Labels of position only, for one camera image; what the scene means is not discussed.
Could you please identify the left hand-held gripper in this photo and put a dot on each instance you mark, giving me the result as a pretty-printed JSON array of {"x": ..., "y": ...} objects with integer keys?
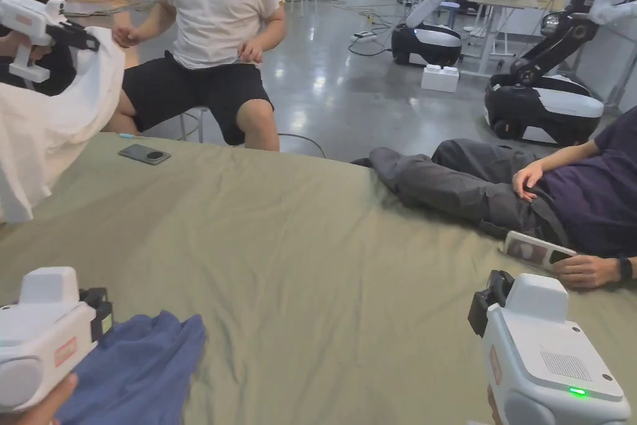
[{"x": 35, "y": 335}]

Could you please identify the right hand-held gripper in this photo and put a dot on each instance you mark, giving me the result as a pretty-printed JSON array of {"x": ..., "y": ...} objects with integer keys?
[{"x": 542, "y": 345}]

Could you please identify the blue garment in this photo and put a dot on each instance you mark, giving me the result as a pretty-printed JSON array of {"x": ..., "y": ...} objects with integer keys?
[{"x": 134, "y": 375}]

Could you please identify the person's left hand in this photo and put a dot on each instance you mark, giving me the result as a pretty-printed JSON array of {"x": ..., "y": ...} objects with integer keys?
[{"x": 35, "y": 417}]

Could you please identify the person's right hand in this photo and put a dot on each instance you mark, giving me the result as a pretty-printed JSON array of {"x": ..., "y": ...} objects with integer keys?
[{"x": 491, "y": 410}]

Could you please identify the dark phone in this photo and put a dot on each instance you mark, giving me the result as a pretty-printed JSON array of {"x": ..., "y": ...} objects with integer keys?
[{"x": 144, "y": 152}]

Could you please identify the white cloth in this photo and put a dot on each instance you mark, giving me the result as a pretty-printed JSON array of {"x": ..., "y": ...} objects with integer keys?
[{"x": 54, "y": 116}]

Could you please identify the black-armed robot with white base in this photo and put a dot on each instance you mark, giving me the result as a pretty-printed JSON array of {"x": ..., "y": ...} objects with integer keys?
[{"x": 547, "y": 101}]

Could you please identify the bed with green sheet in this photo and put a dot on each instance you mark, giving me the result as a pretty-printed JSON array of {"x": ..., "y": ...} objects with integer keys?
[{"x": 298, "y": 246}]

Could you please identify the white and black robot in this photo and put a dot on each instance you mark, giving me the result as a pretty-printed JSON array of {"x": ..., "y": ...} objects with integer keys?
[{"x": 428, "y": 41}]

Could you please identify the white power strip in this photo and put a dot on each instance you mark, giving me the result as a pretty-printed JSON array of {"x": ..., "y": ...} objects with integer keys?
[{"x": 364, "y": 36}]

